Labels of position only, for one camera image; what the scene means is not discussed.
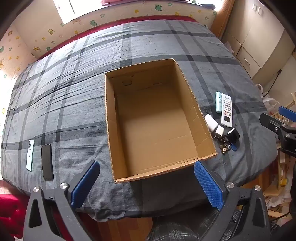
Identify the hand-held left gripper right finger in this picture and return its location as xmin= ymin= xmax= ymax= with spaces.
xmin=194 ymin=160 xmax=271 ymax=241

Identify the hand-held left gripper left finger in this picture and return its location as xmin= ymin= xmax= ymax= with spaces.
xmin=23 ymin=160 xmax=101 ymax=241

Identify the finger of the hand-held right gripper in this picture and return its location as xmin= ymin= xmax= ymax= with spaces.
xmin=279 ymin=106 xmax=296 ymax=117
xmin=259 ymin=113 xmax=287 ymax=133

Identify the key bunch with blue fob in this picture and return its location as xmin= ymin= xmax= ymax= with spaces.
xmin=218 ymin=139 xmax=238 ymax=154

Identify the white remote control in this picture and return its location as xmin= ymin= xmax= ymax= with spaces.
xmin=221 ymin=93 xmax=233 ymax=127

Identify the small white charger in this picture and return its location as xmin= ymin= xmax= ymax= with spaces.
xmin=214 ymin=125 xmax=225 ymax=141

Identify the teal cosmetic bottle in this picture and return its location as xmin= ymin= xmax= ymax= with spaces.
xmin=216 ymin=91 xmax=223 ymax=113

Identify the large white charger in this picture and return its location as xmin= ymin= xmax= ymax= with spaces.
xmin=204 ymin=113 xmax=218 ymax=133

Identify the cardboard box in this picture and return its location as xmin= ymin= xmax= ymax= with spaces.
xmin=105 ymin=59 xmax=218 ymax=183

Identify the white plastic bag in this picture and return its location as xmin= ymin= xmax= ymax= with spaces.
xmin=255 ymin=83 xmax=280 ymax=112

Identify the wooden shelf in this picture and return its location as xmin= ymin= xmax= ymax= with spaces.
xmin=264 ymin=93 xmax=296 ymax=218

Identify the black smartphone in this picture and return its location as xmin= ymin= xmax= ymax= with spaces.
xmin=41 ymin=144 xmax=54 ymax=181

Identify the white smartphone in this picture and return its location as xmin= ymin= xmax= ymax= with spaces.
xmin=26 ymin=140 xmax=35 ymax=172

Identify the red quilted cloth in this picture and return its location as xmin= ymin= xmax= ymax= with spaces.
xmin=0 ymin=179 xmax=35 ymax=241

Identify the beige wardrobe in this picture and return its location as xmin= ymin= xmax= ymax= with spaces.
xmin=222 ymin=0 xmax=296 ymax=79

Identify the grey plaid bedsheet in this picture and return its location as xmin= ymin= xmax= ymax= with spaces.
xmin=0 ymin=20 xmax=278 ymax=223

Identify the brown wooden board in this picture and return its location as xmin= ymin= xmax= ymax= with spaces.
xmin=209 ymin=0 xmax=235 ymax=40

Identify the bright window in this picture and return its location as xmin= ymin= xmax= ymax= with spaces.
xmin=52 ymin=0 xmax=107 ymax=25

